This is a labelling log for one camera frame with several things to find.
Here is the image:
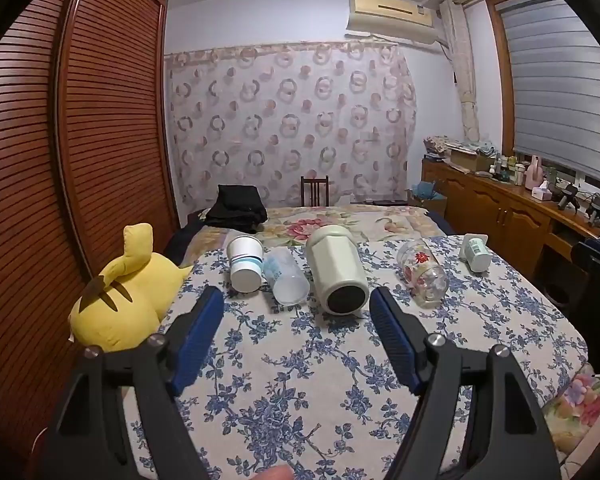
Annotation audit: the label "wooden sideboard cabinet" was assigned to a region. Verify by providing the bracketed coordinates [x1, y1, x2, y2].
[421, 157, 600, 281]

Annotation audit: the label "white paper cup blue stripes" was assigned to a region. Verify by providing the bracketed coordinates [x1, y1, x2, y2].
[226, 234, 265, 293]

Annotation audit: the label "glass cup red print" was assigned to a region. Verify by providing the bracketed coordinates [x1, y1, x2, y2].
[396, 239, 450, 308]

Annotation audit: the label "pile of folded cloths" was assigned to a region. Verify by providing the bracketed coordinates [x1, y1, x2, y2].
[424, 135, 501, 161]

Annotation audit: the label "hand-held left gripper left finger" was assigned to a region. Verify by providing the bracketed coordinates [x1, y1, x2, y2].
[40, 285, 226, 480]

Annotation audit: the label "dark wooden chair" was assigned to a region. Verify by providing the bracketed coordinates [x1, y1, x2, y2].
[300, 176, 330, 207]

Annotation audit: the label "grey window blind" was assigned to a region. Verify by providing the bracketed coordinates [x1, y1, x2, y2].
[495, 0, 600, 181]

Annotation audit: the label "brown louvered wardrobe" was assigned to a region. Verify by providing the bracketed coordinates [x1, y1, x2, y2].
[0, 0, 181, 480]

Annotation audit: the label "translucent plastic cup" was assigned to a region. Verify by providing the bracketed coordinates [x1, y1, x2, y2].
[262, 247, 311, 305]

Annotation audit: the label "cardboard box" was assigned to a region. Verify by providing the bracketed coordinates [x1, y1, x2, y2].
[450, 152, 492, 172]

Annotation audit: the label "small white cup green label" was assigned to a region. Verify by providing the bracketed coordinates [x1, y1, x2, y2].
[459, 233, 492, 274]

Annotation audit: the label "open box teal lining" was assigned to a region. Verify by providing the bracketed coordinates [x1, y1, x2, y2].
[409, 181, 449, 217]

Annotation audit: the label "circle print curtain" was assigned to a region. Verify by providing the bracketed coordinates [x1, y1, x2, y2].
[164, 42, 418, 211]

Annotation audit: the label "yellow plush toy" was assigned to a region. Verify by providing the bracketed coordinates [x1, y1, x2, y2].
[69, 223, 193, 353]

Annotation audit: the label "blue floral cloth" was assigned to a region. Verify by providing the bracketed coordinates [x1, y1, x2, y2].
[122, 234, 588, 480]

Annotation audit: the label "pink bottle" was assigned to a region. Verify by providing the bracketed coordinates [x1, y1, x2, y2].
[525, 156, 545, 191]

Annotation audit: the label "dark blue blanket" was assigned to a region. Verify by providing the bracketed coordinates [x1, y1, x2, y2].
[164, 212, 216, 267]

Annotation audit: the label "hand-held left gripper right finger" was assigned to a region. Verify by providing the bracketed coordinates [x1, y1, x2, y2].
[369, 287, 552, 480]

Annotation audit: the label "cream insulated cup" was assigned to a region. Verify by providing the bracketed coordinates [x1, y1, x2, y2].
[306, 225, 370, 316]

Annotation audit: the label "cream air conditioner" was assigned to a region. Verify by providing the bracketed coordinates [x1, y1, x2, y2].
[346, 0, 443, 43]

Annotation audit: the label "black folded clothes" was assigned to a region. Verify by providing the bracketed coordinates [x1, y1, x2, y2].
[205, 184, 269, 233]

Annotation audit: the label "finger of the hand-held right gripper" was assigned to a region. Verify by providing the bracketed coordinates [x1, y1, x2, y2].
[571, 239, 600, 275]

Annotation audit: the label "white wrapped pipe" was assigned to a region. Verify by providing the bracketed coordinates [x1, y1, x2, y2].
[439, 0, 482, 142]

